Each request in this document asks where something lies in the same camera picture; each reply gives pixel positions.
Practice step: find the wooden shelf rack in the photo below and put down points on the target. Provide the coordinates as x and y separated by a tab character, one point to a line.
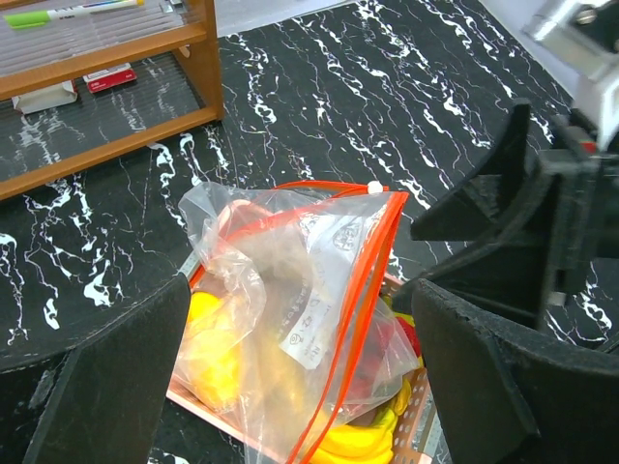
171	45

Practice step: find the red white small box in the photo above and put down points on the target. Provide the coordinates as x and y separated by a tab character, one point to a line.
105	79

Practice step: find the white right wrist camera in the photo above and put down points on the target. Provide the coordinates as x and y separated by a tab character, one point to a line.
584	36

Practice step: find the yellow mango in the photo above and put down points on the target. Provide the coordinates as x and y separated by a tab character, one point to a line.
210	357

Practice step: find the clear orange-zip bag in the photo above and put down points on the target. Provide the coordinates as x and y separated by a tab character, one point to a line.
324	249

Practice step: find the red strawberry bunch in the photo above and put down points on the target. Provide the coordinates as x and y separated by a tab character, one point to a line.
389	352

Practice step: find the pink perforated plastic basket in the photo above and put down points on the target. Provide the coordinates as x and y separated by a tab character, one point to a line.
267	373

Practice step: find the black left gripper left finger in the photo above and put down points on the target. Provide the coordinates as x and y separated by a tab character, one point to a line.
95	394

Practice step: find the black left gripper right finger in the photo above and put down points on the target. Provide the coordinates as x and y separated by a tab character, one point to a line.
508	394

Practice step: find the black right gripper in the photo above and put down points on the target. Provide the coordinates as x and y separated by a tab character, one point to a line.
532	221

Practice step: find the green cap marker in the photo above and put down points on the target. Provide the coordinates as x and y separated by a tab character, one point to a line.
43	17

